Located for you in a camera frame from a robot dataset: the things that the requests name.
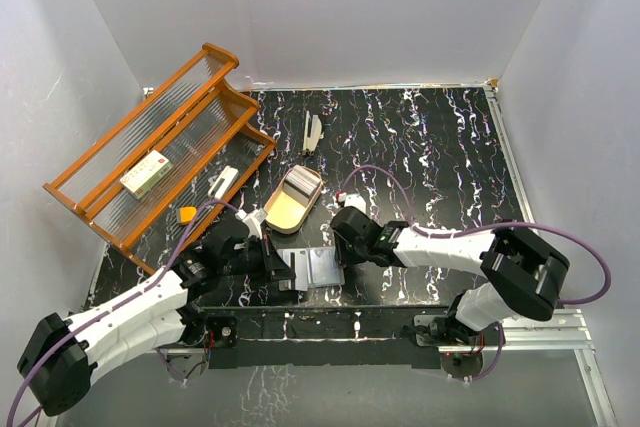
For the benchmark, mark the orange yellow small object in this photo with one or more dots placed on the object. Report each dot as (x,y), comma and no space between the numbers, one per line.
(186,214)

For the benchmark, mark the white box on rack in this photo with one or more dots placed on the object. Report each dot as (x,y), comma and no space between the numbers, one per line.
(143,176)

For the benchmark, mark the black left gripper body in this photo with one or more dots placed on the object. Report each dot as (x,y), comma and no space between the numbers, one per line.
(255,260)

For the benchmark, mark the white stapler on table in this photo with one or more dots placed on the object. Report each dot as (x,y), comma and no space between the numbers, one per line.
(313,131)

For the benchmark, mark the orange wooden rack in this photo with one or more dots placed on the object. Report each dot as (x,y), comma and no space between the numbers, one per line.
(195,119)

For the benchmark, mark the beige oval plastic tray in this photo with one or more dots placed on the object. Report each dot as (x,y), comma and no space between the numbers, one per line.
(284,213)

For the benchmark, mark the aluminium frame rail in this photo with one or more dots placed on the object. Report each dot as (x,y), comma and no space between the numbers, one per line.
(566,330)

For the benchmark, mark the white stapler near rack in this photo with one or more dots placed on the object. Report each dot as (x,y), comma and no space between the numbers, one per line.
(220,185)

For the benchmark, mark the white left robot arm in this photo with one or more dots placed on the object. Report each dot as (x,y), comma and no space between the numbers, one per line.
(66,356)

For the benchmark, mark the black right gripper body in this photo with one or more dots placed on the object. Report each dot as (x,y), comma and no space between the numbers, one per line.
(350,252)

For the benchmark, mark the stack of white cards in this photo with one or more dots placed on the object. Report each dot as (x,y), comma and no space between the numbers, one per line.
(301,184)

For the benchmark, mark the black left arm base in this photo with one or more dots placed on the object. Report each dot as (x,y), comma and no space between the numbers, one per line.
(217,333)

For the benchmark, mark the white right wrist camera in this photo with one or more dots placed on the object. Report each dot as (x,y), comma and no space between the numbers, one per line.
(345,199)

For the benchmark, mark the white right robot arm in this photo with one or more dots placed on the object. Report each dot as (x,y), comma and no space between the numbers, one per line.
(523,273)

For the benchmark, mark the black right arm base motor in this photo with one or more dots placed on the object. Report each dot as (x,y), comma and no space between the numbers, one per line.
(446,338)

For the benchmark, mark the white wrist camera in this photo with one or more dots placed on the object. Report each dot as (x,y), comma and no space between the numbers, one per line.
(253,220)
(345,199)

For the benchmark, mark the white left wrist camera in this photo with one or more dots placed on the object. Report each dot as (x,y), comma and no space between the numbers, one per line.
(253,220)

